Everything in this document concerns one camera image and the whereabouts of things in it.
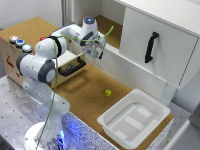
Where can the white plastic box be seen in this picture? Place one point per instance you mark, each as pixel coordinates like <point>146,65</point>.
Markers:
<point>133,120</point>

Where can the white sliding door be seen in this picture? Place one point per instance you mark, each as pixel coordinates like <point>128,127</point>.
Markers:
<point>170,50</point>

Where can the wooden drawer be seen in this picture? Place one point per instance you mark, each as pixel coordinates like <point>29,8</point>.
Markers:
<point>71,59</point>

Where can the blue button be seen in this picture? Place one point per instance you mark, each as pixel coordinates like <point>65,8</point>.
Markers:
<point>20,42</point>

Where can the red button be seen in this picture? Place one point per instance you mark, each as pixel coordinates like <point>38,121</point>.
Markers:
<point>13,38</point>

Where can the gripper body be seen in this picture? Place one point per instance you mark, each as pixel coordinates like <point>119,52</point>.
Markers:
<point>92,48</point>

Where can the yellow block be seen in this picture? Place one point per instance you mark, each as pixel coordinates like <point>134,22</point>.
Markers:
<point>108,92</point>

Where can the white cabinet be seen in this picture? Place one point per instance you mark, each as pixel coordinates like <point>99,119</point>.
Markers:
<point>133,71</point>

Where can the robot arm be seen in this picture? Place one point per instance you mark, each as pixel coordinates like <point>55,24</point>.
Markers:
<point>33,66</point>

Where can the wooden drawer box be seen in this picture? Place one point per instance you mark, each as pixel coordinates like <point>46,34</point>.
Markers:
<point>30,28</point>

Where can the green button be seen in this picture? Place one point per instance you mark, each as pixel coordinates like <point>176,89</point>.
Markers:
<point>26,48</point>

